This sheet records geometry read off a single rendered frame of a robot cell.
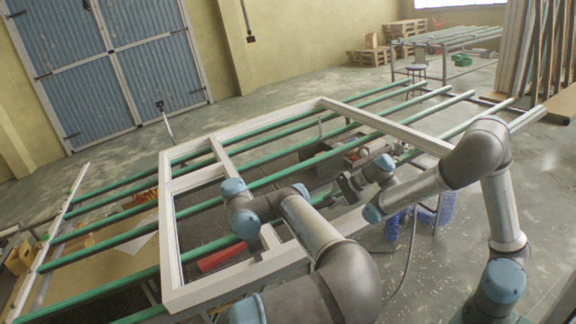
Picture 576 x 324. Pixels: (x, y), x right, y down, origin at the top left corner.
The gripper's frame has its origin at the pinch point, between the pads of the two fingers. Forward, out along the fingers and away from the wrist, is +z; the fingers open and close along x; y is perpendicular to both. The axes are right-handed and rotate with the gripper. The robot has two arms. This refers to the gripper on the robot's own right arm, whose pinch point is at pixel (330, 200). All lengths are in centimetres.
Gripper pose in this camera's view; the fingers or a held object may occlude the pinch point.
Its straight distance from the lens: 118.4
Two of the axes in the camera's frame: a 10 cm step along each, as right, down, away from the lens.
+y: -6.8, 0.0, -7.3
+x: 4.2, 8.2, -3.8
